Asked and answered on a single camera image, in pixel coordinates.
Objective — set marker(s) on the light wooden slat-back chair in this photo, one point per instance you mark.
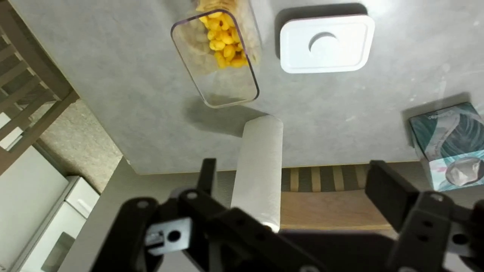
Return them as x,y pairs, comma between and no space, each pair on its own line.
31,91
327,208

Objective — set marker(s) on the white paper towel roll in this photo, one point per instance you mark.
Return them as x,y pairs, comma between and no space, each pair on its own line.
257,171

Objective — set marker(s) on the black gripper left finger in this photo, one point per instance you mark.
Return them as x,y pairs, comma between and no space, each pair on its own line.
227,236

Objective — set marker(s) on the white rectangular container lid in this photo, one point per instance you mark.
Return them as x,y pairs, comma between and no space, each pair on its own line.
348,39

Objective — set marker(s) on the teal tissue box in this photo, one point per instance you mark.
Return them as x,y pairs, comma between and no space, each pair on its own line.
454,140

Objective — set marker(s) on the white kitchen cabinet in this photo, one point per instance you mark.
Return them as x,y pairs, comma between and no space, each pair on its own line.
31,201

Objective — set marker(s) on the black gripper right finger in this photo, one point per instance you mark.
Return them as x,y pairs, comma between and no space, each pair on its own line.
428,227

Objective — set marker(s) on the clear plastic food container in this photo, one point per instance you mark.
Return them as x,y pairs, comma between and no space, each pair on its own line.
227,85

